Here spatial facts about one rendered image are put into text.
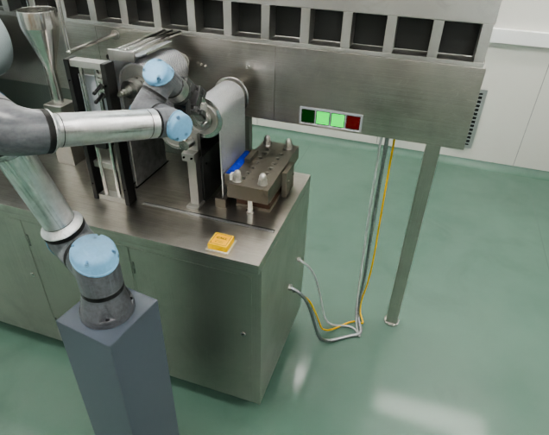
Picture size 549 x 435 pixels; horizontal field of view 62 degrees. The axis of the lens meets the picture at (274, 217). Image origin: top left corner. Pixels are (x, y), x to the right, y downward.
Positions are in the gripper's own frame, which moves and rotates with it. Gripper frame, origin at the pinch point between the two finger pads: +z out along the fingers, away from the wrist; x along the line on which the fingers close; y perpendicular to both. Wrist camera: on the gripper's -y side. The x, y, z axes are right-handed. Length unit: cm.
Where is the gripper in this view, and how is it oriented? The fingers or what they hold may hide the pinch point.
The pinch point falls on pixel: (201, 120)
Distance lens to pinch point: 162.8
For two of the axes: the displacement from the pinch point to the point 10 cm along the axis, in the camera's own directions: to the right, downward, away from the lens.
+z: 2.2, 1.3, 9.7
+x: -9.5, -2.0, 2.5
